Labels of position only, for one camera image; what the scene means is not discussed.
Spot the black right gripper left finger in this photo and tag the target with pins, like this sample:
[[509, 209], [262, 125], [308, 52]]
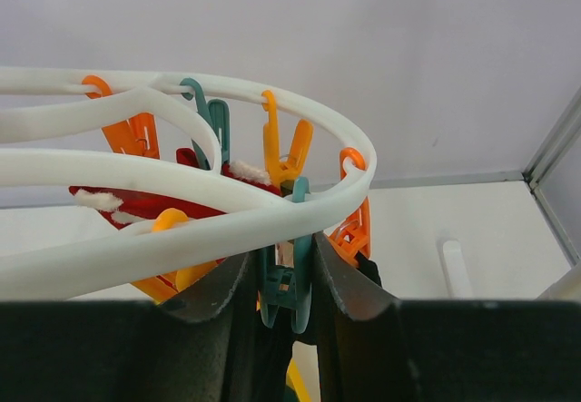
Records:
[[208, 342]]

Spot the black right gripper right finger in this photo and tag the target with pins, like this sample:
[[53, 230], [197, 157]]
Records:
[[361, 352]]

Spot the black sock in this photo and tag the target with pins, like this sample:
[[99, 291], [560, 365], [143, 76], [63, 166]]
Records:
[[272, 352]]

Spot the teal clothes clip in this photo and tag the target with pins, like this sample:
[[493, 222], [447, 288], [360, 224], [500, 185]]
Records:
[[286, 287]]

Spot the white round clip hanger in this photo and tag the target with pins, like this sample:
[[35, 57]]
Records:
[[226, 215]]

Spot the red sock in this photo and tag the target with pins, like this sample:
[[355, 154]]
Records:
[[122, 207]]

